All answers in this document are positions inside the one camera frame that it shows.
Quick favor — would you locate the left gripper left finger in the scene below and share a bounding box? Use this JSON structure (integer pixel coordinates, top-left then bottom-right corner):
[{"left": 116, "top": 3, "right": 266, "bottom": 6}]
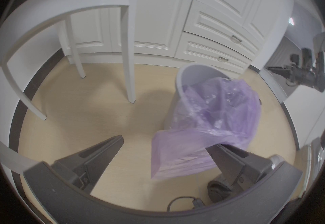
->
[{"left": 53, "top": 135, "right": 124, "bottom": 194}]

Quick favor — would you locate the white wardrobe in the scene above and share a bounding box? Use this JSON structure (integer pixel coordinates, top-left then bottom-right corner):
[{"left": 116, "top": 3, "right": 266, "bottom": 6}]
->
[{"left": 57, "top": 0, "right": 295, "bottom": 79}]

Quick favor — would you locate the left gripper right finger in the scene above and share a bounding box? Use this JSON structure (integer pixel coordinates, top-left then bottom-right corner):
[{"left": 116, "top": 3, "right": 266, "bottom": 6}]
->
[{"left": 206, "top": 143, "right": 274, "bottom": 193}]

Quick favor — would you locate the white trash bin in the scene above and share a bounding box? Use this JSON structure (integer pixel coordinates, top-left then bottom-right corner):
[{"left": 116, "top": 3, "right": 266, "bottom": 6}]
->
[{"left": 164, "top": 63, "right": 229, "bottom": 129}]

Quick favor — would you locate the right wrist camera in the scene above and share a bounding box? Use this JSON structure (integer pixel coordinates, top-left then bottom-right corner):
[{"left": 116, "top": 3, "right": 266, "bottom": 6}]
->
[{"left": 290, "top": 48, "right": 313, "bottom": 67}]

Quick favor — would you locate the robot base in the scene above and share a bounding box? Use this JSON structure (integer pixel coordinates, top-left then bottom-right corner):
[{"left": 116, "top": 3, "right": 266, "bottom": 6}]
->
[{"left": 207, "top": 137, "right": 325, "bottom": 204}]

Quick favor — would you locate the purple plastic bag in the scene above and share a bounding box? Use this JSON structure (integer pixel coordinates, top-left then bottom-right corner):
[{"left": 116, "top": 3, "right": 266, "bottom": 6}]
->
[{"left": 150, "top": 77, "right": 262, "bottom": 180}]

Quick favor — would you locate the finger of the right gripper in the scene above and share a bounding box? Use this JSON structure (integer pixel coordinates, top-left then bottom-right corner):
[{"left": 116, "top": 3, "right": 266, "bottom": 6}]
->
[{"left": 265, "top": 65, "right": 289, "bottom": 78}]

